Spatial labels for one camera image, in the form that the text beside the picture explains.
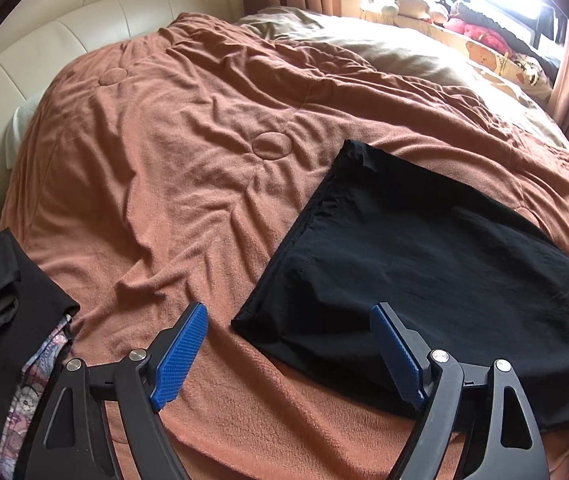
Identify cream leather headboard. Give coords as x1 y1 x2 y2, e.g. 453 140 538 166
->
0 0 240 231

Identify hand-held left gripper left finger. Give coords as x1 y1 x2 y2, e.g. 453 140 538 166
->
22 301 210 480

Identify brown blanket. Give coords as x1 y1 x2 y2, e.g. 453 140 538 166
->
0 12 569 480

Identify red plush toy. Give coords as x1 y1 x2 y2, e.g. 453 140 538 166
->
444 17 505 51

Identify printed bear cushion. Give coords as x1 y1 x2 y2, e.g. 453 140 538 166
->
459 35 555 103

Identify beige plush toy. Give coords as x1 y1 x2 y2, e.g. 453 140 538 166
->
371 0 460 23

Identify black pants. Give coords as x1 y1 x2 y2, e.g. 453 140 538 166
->
231 139 569 433

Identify pink patterned cloth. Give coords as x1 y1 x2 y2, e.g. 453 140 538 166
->
0 312 75 476

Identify white pillow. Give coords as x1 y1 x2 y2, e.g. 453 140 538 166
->
4 92 48 168

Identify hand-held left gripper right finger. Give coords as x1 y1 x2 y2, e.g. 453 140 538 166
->
369 301 552 480

